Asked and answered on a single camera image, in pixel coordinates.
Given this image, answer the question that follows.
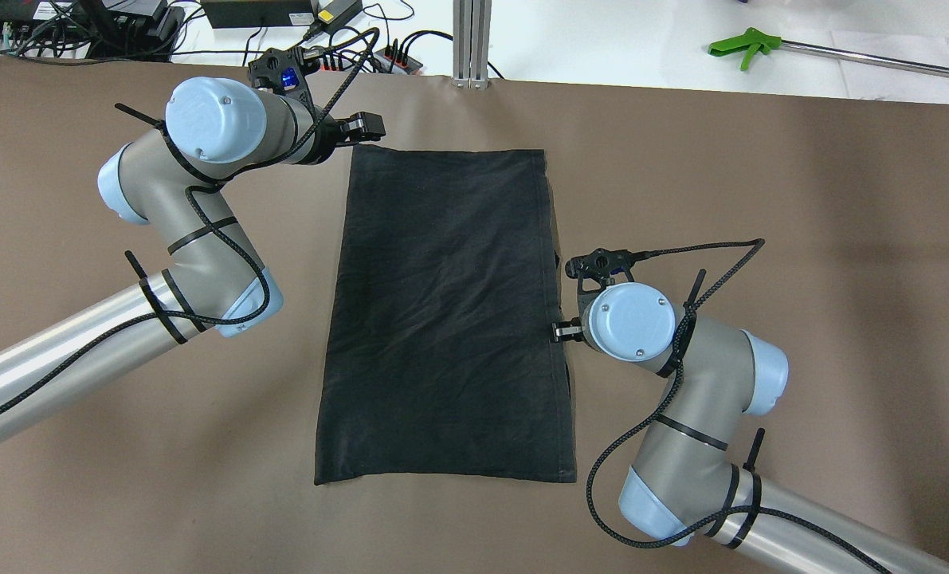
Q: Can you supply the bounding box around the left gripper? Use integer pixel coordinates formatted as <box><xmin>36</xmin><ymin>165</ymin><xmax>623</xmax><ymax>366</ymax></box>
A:
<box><xmin>303</xmin><ymin>112</ymin><xmax>386</xmax><ymax>166</ymax></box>

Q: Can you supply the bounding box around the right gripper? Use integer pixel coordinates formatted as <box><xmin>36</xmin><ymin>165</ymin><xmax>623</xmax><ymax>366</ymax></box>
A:
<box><xmin>550</xmin><ymin>295</ymin><xmax>594</xmax><ymax>343</ymax></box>

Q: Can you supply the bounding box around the black t-shirt with logo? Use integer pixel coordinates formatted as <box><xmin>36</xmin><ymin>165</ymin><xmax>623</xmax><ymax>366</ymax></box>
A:
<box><xmin>314</xmin><ymin>146</ymin><xmax>577</xmax><ymax>486</ymax></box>

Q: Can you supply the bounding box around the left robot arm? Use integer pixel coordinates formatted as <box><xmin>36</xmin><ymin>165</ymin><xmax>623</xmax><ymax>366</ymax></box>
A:
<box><xmin>0</xmin><ymin>77</ymin><xmax>386</xmax><ymax>443</ymax></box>

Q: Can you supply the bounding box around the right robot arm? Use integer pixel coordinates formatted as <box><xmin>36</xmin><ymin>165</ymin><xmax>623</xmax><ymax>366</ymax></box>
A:
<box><xmin>554</xmin><ymin>282</ymin><xmax>949</xmax><ymax>573</ymax></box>

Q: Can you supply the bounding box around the black power adapter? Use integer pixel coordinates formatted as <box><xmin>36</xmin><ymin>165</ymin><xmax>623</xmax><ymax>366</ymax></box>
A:
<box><xmin>200</xmin><ymin>1</ymin><xmax>321</xmax><ymax>29</ymax></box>

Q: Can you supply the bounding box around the aluminium frame post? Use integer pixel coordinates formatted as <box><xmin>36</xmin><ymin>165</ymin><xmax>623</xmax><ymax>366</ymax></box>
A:
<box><xmin>452</xmin><ymin>0</ymin><xmax>492</xmax><ymax>90</ymax></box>

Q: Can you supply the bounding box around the green handled grabber tool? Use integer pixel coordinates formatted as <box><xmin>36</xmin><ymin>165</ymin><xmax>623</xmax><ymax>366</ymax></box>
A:
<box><xmin>708</xmin><ymin>28</ymin><xmax>949</xmax><ymax>79</ymax></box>

